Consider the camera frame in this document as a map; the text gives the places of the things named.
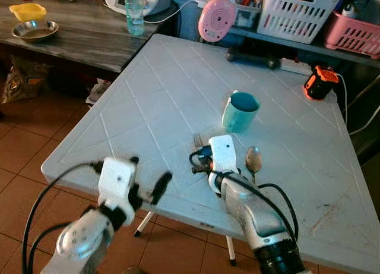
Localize silver fork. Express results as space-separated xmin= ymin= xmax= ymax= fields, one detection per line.
xmin=192 ymin=134 xmax=205 ymax=151

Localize silver spoon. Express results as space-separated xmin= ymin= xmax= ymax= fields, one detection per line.
xmin=245 ymin=146 xmax=262 ymax=185

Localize teal mug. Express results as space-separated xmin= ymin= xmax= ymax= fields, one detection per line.
xmin=222 ymin=90 xmax=261 ymax=134

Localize white plastic folding table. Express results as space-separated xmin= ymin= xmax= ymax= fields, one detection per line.
xmin=40 ymin=33 xmax=380 ymax=274

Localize black dumbbell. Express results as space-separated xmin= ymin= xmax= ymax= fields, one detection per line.
xmin=226 ymin=48 xmax=281 ymax=70

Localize grey wood-grain counter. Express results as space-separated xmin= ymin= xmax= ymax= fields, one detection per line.
xmin=0 ymin=0 xmax=179 ymax=73

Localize white power strip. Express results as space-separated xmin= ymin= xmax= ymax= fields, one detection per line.
xmin=279 ymin=58 xmax=314 ymax=75

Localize brown patterned bag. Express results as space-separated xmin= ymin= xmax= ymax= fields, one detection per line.
xmin=0 ymin=55 xmax=51 ymax=104

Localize orange and black device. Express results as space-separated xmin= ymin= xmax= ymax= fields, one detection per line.
xmin=303 ymin=64 xmax=340 ymax=101

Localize pink round device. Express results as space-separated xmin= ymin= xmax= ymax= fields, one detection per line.
xmin=198 ymin=0 xmax=238 ymax=43

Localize clear plastic water bottle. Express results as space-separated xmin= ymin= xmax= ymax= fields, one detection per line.
xmin=124 ymin=0 xmax=145 ymax=37

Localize stainless steel bowl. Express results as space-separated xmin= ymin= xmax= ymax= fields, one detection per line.
xmin=12 ymin=20 xmax=59 ymax=43

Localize white slotted plastic basket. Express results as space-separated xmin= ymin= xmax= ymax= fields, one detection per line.
xmin=256 ymin=0 xmax=347 ymax=45

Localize yellow plastic bowl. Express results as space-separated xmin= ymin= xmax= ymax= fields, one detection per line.
xmin=9 ymin=4 xmax=47 ymax=23

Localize pink slotted plastic basket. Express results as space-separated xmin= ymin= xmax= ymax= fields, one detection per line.
xmin=324 ymin=11 xmax=380 ymax=59

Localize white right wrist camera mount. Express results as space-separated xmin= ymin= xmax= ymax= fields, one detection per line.
xmin=208 ymin=134 xmax=239 ymax=175

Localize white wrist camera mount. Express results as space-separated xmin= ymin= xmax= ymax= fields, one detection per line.
xmin=208 ymin=134 xmax=239 ymax=175
xmin=98 ymin=157 xmax=138 ymax=212

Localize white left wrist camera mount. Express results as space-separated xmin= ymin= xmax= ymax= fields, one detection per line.
xmin=98 ymin=157 xmax=138 ymax=212

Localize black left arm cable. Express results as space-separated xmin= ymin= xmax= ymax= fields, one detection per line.
xmin=22 ymin=161 xmax=102 ymax=274

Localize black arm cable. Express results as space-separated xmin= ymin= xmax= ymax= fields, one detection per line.
xmin=223 ymin=174 xmax=299 ymax=242
xmin=22 ymin=161 xmax=102 ymax=274

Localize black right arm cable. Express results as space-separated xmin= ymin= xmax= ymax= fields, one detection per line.
xmin=223 ymin=174 xmax=299 ymax=242

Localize white power strip cable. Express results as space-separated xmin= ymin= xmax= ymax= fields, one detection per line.
xmin=348 ymin=105 xmax=380 ymax=136

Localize thin white device cable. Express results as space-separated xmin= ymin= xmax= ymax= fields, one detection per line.
xmin=337 ymin=74 xmax=349 ymax=127

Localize white food processor cable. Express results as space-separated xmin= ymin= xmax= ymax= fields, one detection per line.
xmin=144 ymin=0 xmax=206 ymax=24

